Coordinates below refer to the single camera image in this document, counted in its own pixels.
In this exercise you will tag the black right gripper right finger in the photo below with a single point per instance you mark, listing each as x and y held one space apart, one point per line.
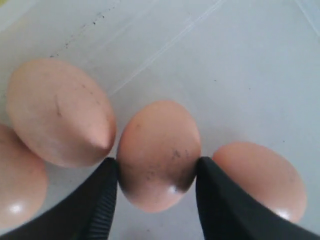
227 212

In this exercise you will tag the clear plastic bin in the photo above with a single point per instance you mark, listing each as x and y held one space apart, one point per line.
247 70

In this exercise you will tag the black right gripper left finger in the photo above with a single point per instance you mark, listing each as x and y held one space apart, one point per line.
86 214

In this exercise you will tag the brown egg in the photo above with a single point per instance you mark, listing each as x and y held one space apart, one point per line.
60 113
266 176
157 155
23 180

